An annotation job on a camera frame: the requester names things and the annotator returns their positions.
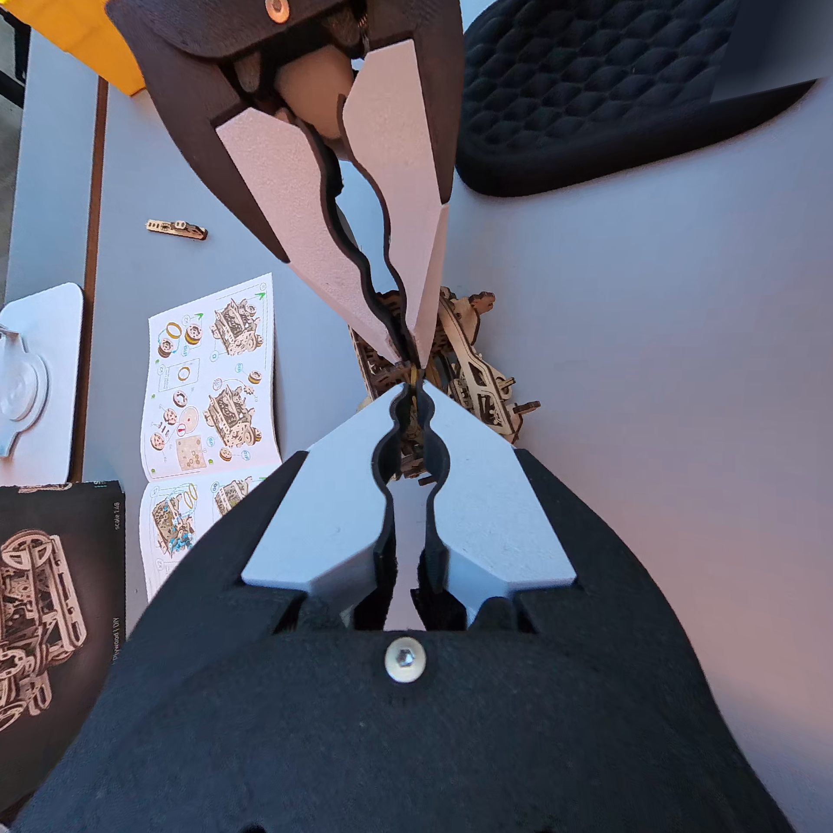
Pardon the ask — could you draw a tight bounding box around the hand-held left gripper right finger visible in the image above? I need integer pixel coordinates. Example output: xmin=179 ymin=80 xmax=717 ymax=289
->
xmin=416 ymin=380 xmax=578 ymax=632

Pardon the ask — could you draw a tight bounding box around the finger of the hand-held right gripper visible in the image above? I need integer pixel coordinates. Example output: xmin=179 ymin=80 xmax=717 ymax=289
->
xmin=215 ymin=108 xmax=409 ymax=363
xmin=338 ymin=39 xmax=453 ymax=367

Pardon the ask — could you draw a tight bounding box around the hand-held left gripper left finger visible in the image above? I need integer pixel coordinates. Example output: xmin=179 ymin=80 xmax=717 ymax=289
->
xmin=241 ymin=383 xmax=399 ymax=632

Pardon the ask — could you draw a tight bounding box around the wooden mechanical model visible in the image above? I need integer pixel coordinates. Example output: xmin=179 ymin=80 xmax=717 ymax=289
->
xmin=348 ymin=285 xmax=541 ymax=485

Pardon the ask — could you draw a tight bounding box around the person's right hand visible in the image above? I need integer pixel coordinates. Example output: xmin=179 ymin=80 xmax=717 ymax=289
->
xmin=273 ymin=46 xmax=357 ymax=141

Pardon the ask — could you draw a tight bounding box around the small wooden part strip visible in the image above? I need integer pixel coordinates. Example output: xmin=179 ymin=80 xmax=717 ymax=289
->
xmin=144 ymin=218 xmax=209 ymax=242

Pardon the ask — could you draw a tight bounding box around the yellow box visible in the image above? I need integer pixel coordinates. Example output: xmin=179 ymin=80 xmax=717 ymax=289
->
xmin=0 ymin=0 xmax=145 ymax=97

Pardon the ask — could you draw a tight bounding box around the white instruction booklet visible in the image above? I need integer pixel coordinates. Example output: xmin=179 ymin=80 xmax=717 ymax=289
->
xmin=138 ymin=272 xmax=284 ymax=603

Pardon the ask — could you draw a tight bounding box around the brown wooden divider strip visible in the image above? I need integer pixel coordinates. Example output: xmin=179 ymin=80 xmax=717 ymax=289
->
xmin=68 ymin=77 xmax=110 ymax=484

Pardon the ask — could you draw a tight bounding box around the white plastic board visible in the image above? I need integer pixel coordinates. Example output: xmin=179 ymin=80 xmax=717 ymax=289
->
xmin=0 ymin=281 xmax=85 ymax=459

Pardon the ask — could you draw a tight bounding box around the black product box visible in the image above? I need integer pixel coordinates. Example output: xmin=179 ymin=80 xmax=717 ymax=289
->
xmin=0 ymin=480 xmax=126 ymax=798

